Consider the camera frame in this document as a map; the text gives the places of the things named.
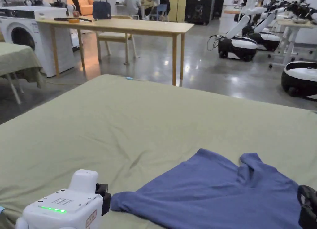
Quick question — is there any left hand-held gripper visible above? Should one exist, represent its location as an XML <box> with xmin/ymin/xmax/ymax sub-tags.
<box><xmin>15</xmin><ymin>169</ymin><xmax>112</xmax><ymax>229</ymax></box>

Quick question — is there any blue shirt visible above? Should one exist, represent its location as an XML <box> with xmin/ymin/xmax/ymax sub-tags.
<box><xmin>110</xmin><ymin>148</ymin><xmax>304</xmax><ymax>229</ymax></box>

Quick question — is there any bed with pale green sheet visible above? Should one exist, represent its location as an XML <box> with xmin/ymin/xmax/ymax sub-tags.
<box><xmin>0</xmin><ymin>74</ymin><xmax>317</xmax><ymax>229</ymax></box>

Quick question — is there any white and black robot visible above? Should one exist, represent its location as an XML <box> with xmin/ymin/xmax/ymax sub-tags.
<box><xmin>207</xmin><ymin>0</ymin><xmax>259</xmax><ymax>62</ymax></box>
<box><xmin>281</xmin><ymin>61</ymin><xmax>317</xmax><ymax>101</ymax></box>
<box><xmin>241</xmin><ymin>0</ymin><xmax>282</xmax><ymax>52</ymax></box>

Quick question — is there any table with green cloth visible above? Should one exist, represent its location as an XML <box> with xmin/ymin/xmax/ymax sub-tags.
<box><xmin>0</xmin><ymin>42</ymin><xmax>47</xmax><ymax>105</ymax></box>

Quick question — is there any white washing machine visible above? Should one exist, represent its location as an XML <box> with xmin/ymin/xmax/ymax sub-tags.
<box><xmin>0</xmin><ymin>0</ymin><xmax>75</xmax><ymax>78</ymax></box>

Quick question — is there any white desk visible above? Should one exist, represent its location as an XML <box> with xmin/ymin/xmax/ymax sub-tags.
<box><xmin>268</xmin><ymin>15</ymin><xmax>317</xmax><ymax>69</ymax></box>

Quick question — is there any wooden chair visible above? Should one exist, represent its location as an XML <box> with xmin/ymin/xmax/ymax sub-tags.
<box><xmin>96</xmin><ymin>15</ymin><xmax>137</xmax><ymax>65</ymax></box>

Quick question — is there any long wooden table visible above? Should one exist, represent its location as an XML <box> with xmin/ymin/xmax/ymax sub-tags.
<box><xmin>36</xmin><ymin>0</ymin><xmax>195</xmax><ymax>87</ymax></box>

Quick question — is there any orange sofa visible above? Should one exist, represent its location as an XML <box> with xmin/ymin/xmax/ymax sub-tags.
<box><xmin>72</xmin><ymin>0</ymin><xmax>94</xmax><ymax>16</ymax></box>

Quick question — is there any blue plastic chair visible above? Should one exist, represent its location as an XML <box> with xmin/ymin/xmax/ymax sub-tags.
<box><xmin>148</xmin><ymin>4</ymin><xmax>169</xmax><ymax>22</ymax></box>

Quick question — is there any black cabinet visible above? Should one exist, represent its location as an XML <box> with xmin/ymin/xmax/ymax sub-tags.
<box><xmin>184</xmin><ymin>0</ymin><xmax>226</xmax><ymax>25</ymax></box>

